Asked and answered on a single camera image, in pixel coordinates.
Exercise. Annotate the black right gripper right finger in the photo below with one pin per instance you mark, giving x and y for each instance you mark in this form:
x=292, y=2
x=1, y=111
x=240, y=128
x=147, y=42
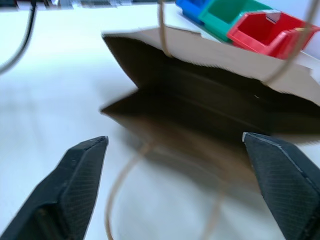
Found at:
x=282, y=185

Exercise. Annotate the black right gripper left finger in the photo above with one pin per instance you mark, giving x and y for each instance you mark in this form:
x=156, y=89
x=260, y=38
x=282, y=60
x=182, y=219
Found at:
x=67, y=190

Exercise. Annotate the brown paper bag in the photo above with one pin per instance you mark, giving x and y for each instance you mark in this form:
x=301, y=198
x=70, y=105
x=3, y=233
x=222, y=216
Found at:
x=200, y=110

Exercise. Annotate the red plastic bin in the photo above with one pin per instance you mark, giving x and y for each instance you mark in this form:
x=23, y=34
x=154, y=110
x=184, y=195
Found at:
x=265, y=32

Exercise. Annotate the green plastic bin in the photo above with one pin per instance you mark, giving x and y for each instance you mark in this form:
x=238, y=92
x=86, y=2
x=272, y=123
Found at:
x=222, y=17

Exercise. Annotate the blue plastic bin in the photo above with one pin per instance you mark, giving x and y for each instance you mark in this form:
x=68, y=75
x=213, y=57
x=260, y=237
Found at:
x=191, y=8

